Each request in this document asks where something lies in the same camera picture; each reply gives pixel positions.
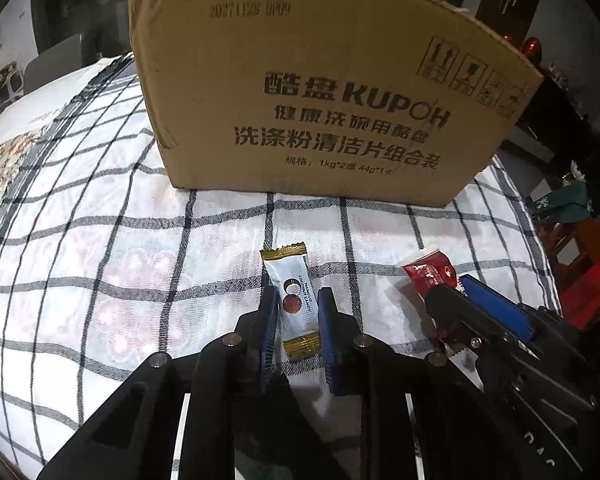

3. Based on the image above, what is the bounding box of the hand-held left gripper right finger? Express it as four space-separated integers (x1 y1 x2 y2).
317 287 511 480

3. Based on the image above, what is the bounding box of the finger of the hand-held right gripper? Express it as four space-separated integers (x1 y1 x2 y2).
424 286 597 411
459 275 600 392

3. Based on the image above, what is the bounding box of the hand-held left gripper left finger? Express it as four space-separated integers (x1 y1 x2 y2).
36 285 280 480

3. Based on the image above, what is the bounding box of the white gold-ended candy packet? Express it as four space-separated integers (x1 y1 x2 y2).
259 243 323 362

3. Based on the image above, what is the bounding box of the red snack packet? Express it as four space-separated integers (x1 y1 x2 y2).
402 244 473 358

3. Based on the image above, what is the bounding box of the brown cardboard box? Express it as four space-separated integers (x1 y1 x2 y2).
127 0 545 209

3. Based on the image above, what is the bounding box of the red wooden chair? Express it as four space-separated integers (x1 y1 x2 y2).
540 217 600 356

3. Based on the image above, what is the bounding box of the dark green cloth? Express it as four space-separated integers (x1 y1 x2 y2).
527 180 593 226

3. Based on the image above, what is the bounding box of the black white checked cloth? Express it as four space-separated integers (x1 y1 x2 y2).
0 52 563 480

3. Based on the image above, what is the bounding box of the floral patterned tablecloth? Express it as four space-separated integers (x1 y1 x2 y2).
0 60 126 241

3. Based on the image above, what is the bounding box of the grey chair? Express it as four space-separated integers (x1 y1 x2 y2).
24 35 88 96

